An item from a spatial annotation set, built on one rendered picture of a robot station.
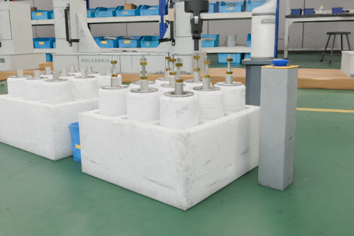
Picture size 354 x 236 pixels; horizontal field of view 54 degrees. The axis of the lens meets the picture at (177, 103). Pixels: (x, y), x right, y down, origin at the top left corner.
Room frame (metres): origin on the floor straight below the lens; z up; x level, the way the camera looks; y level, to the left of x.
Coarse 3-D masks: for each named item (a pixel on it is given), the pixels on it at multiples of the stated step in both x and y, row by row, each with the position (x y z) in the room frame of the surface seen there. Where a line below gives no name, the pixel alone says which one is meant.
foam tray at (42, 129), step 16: (0, 96) 1.30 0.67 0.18; (0, 112) 1.28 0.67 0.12; (16, 112) 1.21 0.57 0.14; (32, 112) 1.14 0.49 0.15; (48, 112) 1.08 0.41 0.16; (64, 112) 1.11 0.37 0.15; (80, 112) 1.16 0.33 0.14; (0, 128) 1.29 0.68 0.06; (16, 128) 1.21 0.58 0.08; (32, 128) 1.15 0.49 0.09; (48, 128) 1.09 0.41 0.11; (64, 128) 1.11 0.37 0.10; (16, 144) 1.22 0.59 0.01; (32, 144) 1.15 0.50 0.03; (48, 144) 1.09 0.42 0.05; (64, 144) 1.10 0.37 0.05
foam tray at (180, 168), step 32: (96, 128) 0.92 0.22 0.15; (128, 128) 0.84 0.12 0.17; (160, 128) 0.79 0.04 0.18; (192, 128) 0.78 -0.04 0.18; (224, 128) 0.85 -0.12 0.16; (256, 128) 0.99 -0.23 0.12; (96, 160) 0.93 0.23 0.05; (128, 160) 0.84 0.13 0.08; (160, 160) 0.77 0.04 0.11; (192, 160) 0.75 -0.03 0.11; (224, 160) 0.85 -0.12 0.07; (256, 160) 0.99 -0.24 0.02; (160, 192) 0.77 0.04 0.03; (192, 192) 0.75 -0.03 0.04
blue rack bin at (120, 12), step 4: (120, 8) 6.36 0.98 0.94; (136, 8) 6.16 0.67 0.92; (140, 8) 6.31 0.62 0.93; (116, 12) 6.18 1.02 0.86; (120, 12) 6.16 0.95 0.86; (124, 12) 6.13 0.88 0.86; (128, 12) 6.11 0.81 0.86; (132, 12) 6.09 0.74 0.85; (136, 12) 6.17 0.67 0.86; (120, 16) 6.17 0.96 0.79
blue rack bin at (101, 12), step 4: (100, 8) 6.55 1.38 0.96; (104, 8) 6.70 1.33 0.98; (108, 8) 6.79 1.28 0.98; (112, 8) 6.76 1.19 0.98; (116, 8) 6.39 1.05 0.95; (96, 12) 6.32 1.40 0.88; (100, 12) 6.30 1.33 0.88; (104, 12) 6.28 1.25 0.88; (108, 12) 6.25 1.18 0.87; (112, 12) 6.24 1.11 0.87; (96, 16) 6.33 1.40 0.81; (100, 16) 6.31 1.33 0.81; (104, 16) 6.29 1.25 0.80; (108, 16) 6.27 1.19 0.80; (112, 16) 6.25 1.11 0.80; (116, 16) 6.39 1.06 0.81
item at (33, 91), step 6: (48, 78) 1.25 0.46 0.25; (24, 84) 1.22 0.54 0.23; (30, 84) 1.21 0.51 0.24; (36, 84) 1.21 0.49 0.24; (24, 90) 1.22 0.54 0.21; (30, 90) 1.21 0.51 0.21; (36, 90) 1.21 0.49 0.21; (30, 96) 1.21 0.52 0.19; (36, 96) 1.21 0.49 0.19; (42, 96) 1.21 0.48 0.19
